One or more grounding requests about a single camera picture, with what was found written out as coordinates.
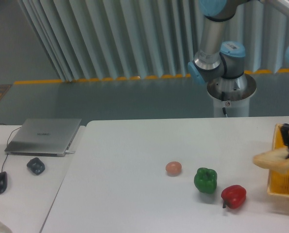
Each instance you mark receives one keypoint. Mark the silver laptop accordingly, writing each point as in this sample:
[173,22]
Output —
[44,137]

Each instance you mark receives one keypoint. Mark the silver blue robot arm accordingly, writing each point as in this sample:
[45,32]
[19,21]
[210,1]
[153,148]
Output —
[220,64]

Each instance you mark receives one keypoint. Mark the black computer mouse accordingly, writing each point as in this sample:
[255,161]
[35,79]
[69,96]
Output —
[3,181]

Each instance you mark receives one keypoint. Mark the green bell pepper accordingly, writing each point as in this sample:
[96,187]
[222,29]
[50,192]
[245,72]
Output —
[205,180]

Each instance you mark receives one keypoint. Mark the white folding partition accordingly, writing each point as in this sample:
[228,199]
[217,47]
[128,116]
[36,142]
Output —
[135,39]

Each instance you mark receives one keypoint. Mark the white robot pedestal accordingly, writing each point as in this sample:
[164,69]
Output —
[231,97]

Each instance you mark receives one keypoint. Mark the brown egg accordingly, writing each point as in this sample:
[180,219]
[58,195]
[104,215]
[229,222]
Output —
[173,168]

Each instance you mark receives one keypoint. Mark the dark grey small case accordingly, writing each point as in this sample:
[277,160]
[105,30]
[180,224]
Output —
[36,166]

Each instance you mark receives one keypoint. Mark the red bell pepper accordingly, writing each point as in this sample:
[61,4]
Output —
[233,196]

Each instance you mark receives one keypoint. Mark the triangular toast bread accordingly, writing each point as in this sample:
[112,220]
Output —
[274,160]

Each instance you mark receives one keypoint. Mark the yellow wicker basket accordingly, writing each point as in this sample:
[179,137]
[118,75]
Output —
[278,184]

